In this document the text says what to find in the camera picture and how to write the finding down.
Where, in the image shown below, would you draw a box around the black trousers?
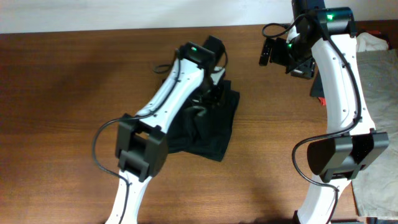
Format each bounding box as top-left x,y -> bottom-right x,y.
167,80 -> 240,162

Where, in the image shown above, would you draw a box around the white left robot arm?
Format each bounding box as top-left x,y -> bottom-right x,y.
107,40 -> 225,223

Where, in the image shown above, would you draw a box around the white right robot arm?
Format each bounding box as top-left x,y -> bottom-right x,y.
259,1 -> 389,224

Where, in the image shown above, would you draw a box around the black garment in pile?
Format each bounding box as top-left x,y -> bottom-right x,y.
310,72 -> 325,98

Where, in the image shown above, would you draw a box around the red garment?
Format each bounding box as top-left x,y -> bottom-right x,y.
318,97 -> 326,106

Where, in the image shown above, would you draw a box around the grey folded trousers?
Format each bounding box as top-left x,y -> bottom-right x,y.
352,49 -> 397,220

